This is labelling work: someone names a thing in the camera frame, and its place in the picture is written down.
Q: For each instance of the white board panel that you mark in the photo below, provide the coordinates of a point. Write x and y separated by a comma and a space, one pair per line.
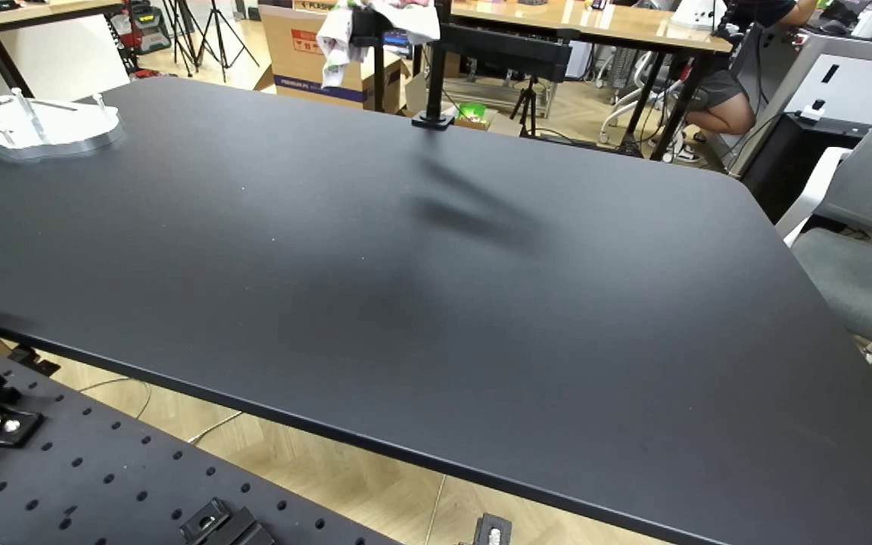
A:
61, 61

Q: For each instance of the small green object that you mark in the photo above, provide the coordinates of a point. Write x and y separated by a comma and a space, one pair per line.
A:
472, 114

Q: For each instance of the grey office chair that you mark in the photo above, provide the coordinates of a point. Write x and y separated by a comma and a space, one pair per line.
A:
860, 283

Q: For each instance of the black horizontal bar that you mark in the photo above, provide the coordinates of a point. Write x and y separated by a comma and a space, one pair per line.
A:
506, 49

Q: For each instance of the black mount block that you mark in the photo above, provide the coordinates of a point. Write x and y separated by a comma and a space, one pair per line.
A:
229, 527

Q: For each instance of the long wooden desk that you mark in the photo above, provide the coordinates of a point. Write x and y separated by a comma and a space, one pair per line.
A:
638, 26

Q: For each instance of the black tripod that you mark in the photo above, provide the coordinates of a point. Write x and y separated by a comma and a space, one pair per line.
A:
528, 102
216, 32

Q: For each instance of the black clamped mount pole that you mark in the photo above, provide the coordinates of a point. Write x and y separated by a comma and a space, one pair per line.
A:
438, 80

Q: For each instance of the small black bracket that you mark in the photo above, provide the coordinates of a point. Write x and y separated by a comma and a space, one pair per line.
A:
35, 359

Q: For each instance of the white cloth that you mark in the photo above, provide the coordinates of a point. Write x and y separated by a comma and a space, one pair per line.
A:
333, 49

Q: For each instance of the black perforated breadboard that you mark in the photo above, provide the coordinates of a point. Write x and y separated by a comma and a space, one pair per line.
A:
105, 485

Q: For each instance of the white hanging stand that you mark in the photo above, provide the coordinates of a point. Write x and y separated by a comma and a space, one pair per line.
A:
52, 122

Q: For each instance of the seated person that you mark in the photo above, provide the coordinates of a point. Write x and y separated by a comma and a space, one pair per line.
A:
724, 102

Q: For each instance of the grey slotted computer case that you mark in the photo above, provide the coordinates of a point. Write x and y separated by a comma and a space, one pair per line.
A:
860, 93

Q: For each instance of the cardboard box with red print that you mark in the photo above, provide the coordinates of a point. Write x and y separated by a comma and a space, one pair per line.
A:
295, 49

